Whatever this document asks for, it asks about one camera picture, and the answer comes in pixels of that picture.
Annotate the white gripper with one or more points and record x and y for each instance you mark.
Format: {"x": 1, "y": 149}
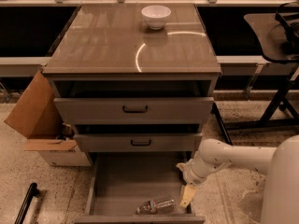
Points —
{"x": 191, "y": 174}

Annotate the clear plastic water bottle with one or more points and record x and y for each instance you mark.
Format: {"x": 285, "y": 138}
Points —
{"x": 157, "y": 206}

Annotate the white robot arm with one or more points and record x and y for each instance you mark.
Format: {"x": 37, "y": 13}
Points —
{"x": 279, "y": 164}

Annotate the bottom grey drawer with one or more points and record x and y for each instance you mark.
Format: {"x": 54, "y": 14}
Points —
{"x": 121, "y": 182}

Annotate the grey drawer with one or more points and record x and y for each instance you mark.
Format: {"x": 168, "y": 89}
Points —
{"x": 121, "y": 182}
{"x": 133, "y": 102}
{"x": 138, "y": 137}

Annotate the middle grey drawer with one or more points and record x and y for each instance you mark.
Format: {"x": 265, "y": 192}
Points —
{"x": 138, "y": 137}

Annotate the grey drawer cabinet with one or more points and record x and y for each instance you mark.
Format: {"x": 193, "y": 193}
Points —
{"x": 110, "y": 42}

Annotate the top grey drawer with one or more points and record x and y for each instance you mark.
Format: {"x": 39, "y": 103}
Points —
{"x": 133, "y": 102}

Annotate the black bar on floor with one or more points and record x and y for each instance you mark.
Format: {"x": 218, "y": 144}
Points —
{"x": 30, "y": 194}

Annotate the open cardboard box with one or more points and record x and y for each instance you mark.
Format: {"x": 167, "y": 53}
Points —
{"x": 36, "y": 117}

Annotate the white ceramic bowl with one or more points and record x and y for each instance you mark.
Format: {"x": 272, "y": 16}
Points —
{"x": 155, "y": 16}

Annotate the black side table stand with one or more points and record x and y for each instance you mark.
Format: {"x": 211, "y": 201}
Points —
{"x": 279, "y": 42}

